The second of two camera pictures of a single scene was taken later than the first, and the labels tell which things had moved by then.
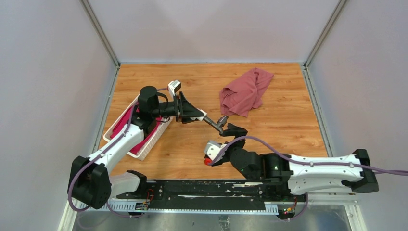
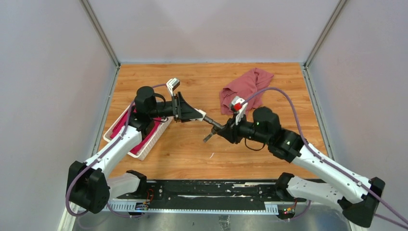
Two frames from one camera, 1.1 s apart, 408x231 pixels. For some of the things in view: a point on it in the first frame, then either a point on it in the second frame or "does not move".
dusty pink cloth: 245,93 does not move
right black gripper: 234,130 -> 232,134
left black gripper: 184,110 does not move
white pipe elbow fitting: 199,118 does not move
